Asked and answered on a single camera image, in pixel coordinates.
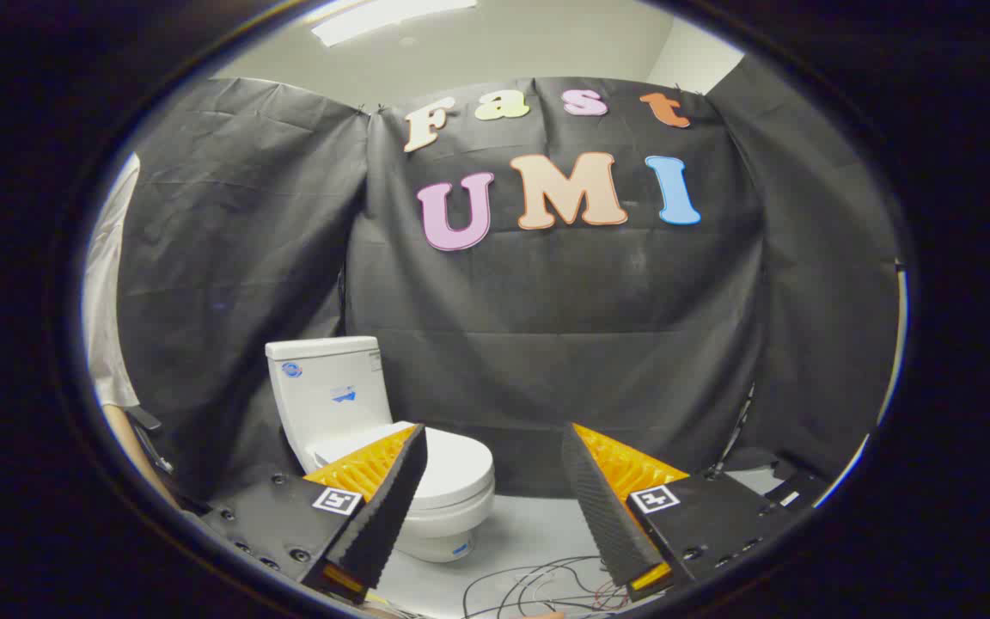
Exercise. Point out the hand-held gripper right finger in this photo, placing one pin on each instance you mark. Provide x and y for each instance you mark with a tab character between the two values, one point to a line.
602	516

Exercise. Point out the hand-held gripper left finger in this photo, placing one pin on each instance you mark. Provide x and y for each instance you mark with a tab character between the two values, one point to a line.
388	516

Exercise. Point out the white toilet lid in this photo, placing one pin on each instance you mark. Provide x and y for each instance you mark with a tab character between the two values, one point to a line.
456	468

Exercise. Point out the white toilet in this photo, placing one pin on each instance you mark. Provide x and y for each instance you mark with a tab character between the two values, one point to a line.
332	387

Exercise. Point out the black box white label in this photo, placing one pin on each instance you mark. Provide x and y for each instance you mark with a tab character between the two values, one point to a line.
796	492

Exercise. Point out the black backdrop cloth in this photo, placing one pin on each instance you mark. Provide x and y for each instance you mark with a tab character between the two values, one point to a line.
546	327

